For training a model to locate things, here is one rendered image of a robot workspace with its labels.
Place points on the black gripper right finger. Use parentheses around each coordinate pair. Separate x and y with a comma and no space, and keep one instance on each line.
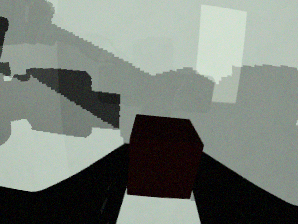
(224,197)

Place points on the dark red cube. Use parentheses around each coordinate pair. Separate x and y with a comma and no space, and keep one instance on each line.
(164,153)

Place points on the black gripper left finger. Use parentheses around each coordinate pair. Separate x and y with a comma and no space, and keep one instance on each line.
(92,196)

